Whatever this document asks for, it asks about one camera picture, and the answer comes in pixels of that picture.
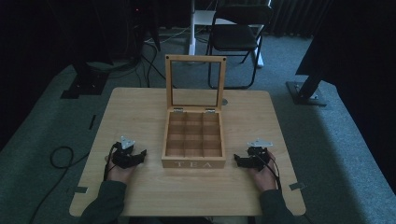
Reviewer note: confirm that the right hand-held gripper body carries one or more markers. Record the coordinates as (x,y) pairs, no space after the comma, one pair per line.
(257,155)

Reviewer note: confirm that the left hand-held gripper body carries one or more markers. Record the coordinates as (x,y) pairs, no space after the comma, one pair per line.
(124,157)

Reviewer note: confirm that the wooden tea box with lid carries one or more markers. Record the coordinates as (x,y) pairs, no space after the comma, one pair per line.
(193,162)

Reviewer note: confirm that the person's left hand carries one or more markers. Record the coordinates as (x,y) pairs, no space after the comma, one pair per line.
(120,174)

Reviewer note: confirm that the person's right hand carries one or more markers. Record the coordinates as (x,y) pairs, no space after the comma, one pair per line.
(264,179)

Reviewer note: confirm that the black tape strip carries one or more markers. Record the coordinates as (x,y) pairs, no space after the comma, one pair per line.
(92,122)

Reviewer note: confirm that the grey tape piece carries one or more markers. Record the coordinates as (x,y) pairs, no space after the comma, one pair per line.
(297,186)
(81,189)

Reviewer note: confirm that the small round metal disc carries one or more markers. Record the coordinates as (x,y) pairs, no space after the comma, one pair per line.
(224,101)

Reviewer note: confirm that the black slanted stand, metal base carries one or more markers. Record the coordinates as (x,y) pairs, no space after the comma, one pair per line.
(306,91)

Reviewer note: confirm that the black folding chair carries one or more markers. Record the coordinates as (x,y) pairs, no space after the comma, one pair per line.
(235,37)

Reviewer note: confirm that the dark curtain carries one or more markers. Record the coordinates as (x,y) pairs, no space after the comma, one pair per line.
(295,18)

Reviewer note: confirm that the black stand with base plate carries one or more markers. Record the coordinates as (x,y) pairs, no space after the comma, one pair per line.
(85,84)

